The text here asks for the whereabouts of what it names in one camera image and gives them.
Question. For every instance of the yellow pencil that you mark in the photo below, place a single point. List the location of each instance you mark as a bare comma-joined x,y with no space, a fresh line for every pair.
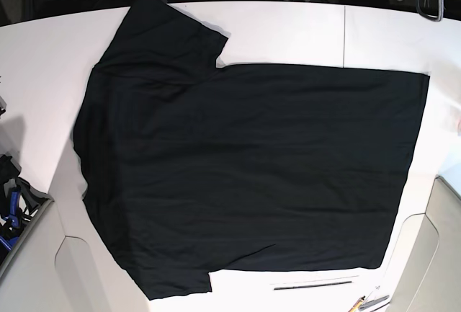
356,306

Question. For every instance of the black T-shirt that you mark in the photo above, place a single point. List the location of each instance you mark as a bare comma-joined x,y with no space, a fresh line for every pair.
191,168

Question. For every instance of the grey pen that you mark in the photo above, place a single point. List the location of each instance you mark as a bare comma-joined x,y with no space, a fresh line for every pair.
371,303

